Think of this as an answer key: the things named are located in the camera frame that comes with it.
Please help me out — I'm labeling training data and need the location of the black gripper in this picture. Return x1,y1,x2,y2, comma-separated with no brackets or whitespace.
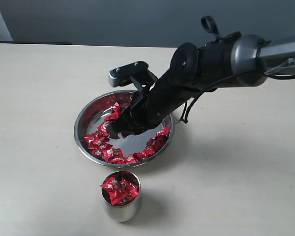
107,71,199,139

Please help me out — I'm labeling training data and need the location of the red candy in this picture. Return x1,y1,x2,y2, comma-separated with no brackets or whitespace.
147,126,170,152
90,148,104,159
103,148,125,164
97,120,112,134
112,103,125,119
82,131,109,149
132,148,155,161
111,178,139,206
100,177,123,202

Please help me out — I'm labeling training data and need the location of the red wrapped candy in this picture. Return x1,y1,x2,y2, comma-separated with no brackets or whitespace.
112,103,125,119
132,148,155,161
147,126,170,152
97,120,112,134
82,131,109,149
103,148,125,164
90,148,104,159

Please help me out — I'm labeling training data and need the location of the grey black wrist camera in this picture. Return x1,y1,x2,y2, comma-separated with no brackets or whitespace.
108,61,157,92

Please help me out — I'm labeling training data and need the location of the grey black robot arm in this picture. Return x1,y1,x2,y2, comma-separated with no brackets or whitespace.
107,32,295,136

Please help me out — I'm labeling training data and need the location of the round steel plate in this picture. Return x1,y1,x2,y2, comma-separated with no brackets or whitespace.
74,90,175,169

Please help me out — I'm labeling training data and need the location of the black cable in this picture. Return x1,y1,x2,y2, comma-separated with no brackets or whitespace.
179,16,236,123

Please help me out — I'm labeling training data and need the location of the steel cup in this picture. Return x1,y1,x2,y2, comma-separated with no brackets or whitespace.
101,170,142,222

